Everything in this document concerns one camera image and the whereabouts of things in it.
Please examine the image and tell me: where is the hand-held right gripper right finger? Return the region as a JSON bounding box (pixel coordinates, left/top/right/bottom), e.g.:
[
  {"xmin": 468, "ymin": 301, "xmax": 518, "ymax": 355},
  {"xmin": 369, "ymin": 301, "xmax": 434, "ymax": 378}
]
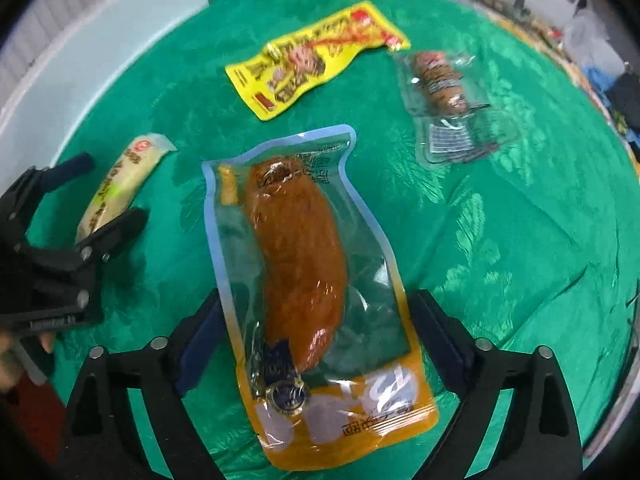
[{"xmin": 407, "ymin": 289, "xmax": 586, "ymax": 480}]

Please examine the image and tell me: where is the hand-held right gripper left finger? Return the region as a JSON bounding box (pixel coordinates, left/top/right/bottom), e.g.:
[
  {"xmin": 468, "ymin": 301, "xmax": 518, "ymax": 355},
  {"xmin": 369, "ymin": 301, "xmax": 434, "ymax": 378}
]
[{"xmin": 60, "ymin": 287, "xmax": 232, "ymax": 480}]

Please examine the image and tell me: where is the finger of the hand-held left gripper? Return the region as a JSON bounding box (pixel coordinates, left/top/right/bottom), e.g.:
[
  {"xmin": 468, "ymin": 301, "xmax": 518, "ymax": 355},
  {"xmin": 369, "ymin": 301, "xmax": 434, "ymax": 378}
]
[
  {"xmin": 75, "ymin": 207, "xmax": 151, "ymax": 266},
  {"xmin": 2, "ymin": 154, "xmax": 96, "ymax": 211}
]

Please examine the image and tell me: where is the cream stick snack packet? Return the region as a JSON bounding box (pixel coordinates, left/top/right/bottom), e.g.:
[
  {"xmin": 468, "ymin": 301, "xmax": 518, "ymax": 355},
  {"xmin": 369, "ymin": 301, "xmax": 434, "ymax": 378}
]
[{"xmin": 75, "ymin": 132, "xmax": 178, "ymax": 246}]

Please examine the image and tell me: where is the orange clear chicken leg packet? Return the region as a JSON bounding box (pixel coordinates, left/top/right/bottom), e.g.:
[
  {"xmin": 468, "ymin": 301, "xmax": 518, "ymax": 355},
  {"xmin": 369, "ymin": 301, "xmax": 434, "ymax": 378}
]
[{"xmin": 201, "ymin": 124, "xmax": 441, "ymax": 471}]

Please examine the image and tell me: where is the long white box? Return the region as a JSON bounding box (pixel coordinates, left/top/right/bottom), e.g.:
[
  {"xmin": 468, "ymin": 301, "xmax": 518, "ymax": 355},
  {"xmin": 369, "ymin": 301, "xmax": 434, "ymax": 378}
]
[{"xmin": 0, "ymin": 0, "xmax": 210, "ymax": 133}]

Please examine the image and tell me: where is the person's left hand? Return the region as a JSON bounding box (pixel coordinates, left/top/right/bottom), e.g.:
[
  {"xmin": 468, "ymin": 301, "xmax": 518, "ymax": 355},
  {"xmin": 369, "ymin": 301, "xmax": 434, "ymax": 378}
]
[{"xmin": 0, "ymin": 331, "xmax": 56, "ymax": 393}]

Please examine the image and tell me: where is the grey curtain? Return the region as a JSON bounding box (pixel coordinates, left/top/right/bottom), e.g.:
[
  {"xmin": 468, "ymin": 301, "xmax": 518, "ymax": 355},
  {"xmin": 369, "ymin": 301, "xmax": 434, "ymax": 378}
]
[{"xmin": 0, "ymin": 0, "xmax": 138, "ymax": 101}]

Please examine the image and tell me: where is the yellow packet red black print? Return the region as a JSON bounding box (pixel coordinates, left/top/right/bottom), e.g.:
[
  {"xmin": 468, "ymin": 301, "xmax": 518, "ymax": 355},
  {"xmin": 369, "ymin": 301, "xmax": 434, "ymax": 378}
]
[{"xmin": 225, "ymin": 1, "xmax": 411, "ymax": 122}]

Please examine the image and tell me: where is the clear packet brown meat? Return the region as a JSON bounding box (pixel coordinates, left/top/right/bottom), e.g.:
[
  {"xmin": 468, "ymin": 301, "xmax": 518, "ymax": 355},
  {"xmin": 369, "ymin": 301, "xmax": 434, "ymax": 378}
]
[{"xmin": 395, "ymin": 50, "xmax": 518, "ymax": 165}]

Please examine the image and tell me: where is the blue cloth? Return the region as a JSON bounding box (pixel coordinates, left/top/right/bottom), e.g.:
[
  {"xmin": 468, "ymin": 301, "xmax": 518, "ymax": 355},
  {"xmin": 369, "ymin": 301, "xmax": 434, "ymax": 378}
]
[{"xmin": 587, "ymin": 65, "xmax": 640, "ymax": 146}]

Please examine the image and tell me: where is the black bag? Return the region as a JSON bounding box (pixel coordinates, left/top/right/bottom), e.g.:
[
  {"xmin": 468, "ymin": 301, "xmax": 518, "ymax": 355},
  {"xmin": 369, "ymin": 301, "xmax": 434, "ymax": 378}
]
[{"xmin": 607, "ymin": 72, "xmax": 640, "ymax": 121}]

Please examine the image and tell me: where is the clear plastic bag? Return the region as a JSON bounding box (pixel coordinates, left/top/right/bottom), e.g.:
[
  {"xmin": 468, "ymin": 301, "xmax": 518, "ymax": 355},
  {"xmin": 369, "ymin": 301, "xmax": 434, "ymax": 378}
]
[{"xmin": 562, "ymin": 0, "xmax": 626, "ymax": 68}]

